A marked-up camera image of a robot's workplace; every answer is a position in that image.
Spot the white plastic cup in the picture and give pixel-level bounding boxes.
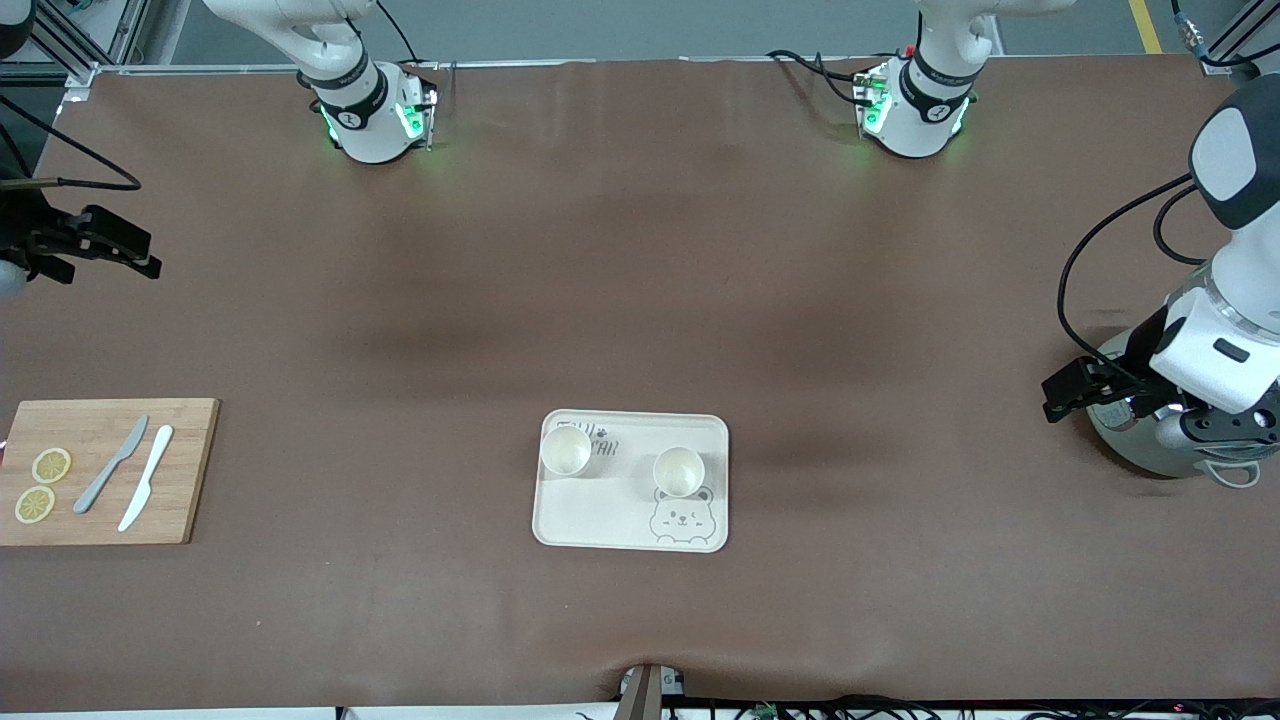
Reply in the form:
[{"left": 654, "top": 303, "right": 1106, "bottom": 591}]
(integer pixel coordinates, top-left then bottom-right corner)
[
  {"left": 540, "top": 425, "right": 593, "bottom": 478},
  {"left": 653, "top": 446, "right": 707, "bottom": 498}
]

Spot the grey-green electric cooking pot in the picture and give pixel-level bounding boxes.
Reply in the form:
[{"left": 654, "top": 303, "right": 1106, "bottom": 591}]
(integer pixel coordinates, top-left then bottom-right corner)
[{"left": 1085, "top": 330, "right": 1266, "bottom": 491}]

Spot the grey plastic knife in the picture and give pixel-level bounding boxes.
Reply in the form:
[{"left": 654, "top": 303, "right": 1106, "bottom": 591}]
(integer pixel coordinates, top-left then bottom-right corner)
[{"left": 73, "top": 415, "right": 150, "bottom": 515}]

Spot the white plastic knife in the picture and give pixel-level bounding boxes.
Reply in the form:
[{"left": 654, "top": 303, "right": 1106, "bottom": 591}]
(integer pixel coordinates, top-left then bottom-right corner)
[{"left": 118, "top": 425, "right": 175, "bottom": 533}]

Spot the bamboo cutting board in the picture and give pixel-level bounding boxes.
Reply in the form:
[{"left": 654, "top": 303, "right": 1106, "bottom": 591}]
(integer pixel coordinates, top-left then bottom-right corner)
[{"left": 0, "top": 398, "right": 221, "bottom": 547}]

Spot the brown table mat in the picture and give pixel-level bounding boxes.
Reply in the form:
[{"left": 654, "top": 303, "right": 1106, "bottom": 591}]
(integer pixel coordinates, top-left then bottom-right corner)
[{"left": 0, "top": 55, "right": 1280, "bottom": 713}]

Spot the cream tray with bear print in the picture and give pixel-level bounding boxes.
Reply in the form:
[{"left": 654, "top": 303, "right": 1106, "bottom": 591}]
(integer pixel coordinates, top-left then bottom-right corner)
[{"left": 531, "top": 409, "right": 730, "bottom": 554}]

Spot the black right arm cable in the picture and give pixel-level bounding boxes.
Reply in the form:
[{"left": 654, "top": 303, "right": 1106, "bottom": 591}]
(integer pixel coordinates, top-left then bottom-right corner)
[{"left": 0, "top": 95, "right": 143, "bottom": 191}]

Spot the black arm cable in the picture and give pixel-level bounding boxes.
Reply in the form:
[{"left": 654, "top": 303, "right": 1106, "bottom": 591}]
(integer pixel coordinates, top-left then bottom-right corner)
[
  {"left": 1058, "top": 0, "right": 1280, "bottom": 346},
  {"left": 0, "top": 95, "right": 143, "bottom": 191}
]

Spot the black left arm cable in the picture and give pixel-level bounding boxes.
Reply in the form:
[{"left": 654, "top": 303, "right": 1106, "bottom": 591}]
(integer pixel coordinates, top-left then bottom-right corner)
[{"left": 1058, "top": 0, "right": 1280, "bottom": 346}]

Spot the aluminium frame profile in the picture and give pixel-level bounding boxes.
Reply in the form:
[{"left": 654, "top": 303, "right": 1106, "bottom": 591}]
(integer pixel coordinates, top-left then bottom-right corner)
[
  {"left": 0, "top": 0, "right": 151, "bottom": 91},
  {"left": 1200, "top": 0, "right": 1280, "bottom": 76}
]

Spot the black base cable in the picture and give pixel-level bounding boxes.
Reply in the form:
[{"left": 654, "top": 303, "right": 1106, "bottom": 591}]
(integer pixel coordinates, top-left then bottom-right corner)
[{"left": 768, "top": 48, "right": 881, "bottom": 106}]

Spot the camera mount clamp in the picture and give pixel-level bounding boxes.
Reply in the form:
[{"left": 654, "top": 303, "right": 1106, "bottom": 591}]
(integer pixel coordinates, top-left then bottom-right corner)
[{"left": 615, "top": 663, "right": 691, "bottom": 720}]

